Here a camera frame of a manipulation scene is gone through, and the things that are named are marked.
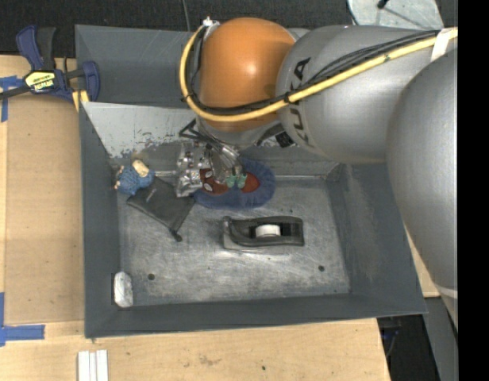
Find pale wood board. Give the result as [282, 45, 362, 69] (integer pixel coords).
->
[4, 93, 87, 325]

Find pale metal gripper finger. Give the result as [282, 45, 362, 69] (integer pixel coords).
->
[179, 148, 202, 173]
[175, 171, 202, 198]

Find dark grey cloth pouch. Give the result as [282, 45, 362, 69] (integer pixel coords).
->
[125, 176, 196, 243]

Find black tape dispenser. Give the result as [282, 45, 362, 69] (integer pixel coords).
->
[221, 215, 306, 252]

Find black cylinder on white bracket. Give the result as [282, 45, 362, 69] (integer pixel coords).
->
[264, 128, 296, 149]

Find white crumpled lump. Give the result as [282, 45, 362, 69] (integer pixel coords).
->
[113, 271, 134, 308]

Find blue and red plush toy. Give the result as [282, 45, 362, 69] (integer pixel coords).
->
[192, 156, 277, 210]

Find grey metal bin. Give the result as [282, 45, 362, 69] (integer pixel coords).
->
[73, 24, 429, 339]

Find blue plush toy animal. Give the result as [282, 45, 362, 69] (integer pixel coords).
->
[111, 159, 156, 196]

